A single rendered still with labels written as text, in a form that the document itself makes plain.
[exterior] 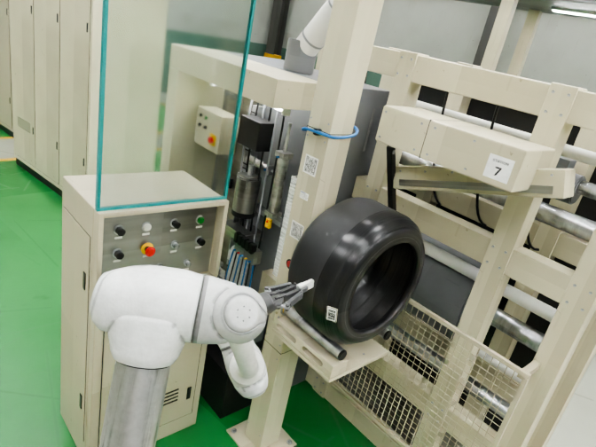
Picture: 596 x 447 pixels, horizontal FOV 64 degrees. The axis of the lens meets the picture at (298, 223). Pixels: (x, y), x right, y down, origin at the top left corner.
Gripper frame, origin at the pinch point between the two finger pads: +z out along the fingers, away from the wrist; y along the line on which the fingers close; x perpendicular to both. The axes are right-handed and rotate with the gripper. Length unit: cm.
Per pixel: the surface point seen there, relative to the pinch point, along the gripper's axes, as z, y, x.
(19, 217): -27, 336, 116
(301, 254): 5.8, 9.3, -6.0
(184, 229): -13, 62, 3
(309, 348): 8.2, 2.1, 34.8
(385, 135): 55, 20, -41
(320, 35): 64, 73, -72
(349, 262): 11.1, -9.0, -10.6
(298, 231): 23.4, 31.1, -0.5
